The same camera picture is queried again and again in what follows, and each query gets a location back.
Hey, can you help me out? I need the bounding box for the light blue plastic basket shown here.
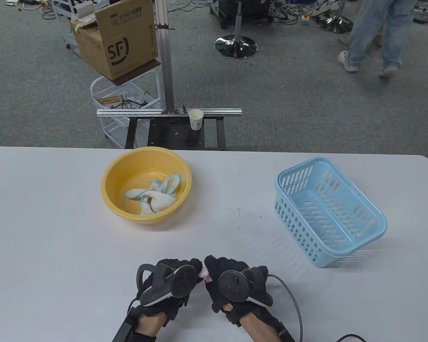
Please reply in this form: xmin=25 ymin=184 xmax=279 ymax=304
xmin=274 ymin=157 xmax=388 ymax=268

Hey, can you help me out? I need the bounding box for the white blue-trimmed sock pair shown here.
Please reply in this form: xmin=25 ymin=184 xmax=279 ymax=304
xmin=124 ymin=189 xmax=179 ymax=215

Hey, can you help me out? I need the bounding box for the black wheeled equipment base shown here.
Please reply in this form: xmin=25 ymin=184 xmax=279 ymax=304
xmin=210 ymin=0 xmax=273 ymax=30

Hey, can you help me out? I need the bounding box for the black metal stand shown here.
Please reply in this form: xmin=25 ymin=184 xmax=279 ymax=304
xmin=124 ymin=117 xmax=227 ymax=151

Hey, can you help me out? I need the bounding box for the person's right hand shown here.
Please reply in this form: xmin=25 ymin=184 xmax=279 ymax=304
xmin=204 ymin=255 xmax=283 ymax=326

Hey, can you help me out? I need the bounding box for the dark grey white controller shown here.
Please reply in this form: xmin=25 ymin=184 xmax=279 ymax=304
xmin=136 ymin=263 xmax=197 ymax=307
xmin=218 ymin=265 xmax=274 ymax=307

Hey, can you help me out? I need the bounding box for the person's right forearm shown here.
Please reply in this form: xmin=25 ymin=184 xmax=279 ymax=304
xmin=235 ymin=313 xmax=296 ymax=342

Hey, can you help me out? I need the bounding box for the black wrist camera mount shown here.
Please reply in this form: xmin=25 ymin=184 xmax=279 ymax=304
xmin=111 ymin=306 xmax=157 ymax=342
xmin=271 ymin=319 xmax=296 ymax=342

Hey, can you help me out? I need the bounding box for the person's left hand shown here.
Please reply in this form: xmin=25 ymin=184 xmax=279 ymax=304
xmin=136 ymin=258 xmax=204 ymax=326

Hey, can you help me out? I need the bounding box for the black cables bundle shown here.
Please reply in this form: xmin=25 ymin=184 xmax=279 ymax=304
xmin=111 ymin=93 xmax=153 ymax=110

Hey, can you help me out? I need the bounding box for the brown wooden board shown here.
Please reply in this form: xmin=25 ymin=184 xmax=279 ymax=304
xmin=107 ymin=59 xmax=162 ymax=87

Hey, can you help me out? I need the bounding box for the aluminium profile frame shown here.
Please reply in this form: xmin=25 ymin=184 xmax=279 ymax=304
xmin=97 ymin=0 xmax=242 ymax=118

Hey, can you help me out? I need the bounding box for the brown cardboard box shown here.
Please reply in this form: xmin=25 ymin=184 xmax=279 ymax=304
xmin=70 ymin=0 xmax=159 ymax=81

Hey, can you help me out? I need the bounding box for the yellow plastic basin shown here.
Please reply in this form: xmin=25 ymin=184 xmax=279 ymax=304
xmin=101 ymin=147 xmax=193 ymax=225

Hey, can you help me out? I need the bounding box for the chrome stool base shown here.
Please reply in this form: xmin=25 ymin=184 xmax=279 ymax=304
xmin=214 ymin=0 xmax=258 ymax=59
xmin=316 ymin=0 xmax=355 ymax=35

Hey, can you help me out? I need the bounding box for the blue-trimmed white dish cloth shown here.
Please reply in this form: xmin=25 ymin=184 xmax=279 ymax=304
xmin=149 ymin=173 xmax=183 ymax=197

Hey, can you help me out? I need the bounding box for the white paper cup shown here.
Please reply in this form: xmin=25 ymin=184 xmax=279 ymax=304
xmin=189 ymin=109 xmax=204 ymax=130

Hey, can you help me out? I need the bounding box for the white metal rack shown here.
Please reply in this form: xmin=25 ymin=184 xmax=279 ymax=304
xmin=51 ymin=0 xmax=111 ymax=57

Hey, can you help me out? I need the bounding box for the white wire cart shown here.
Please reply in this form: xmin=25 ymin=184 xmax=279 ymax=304
xmin=90 ymin=69 xmax=163 ymax=148

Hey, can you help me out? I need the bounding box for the person's left forearm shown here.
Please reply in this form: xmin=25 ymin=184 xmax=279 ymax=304
xmin=136 ymin=310 xmax=172 ymax=342

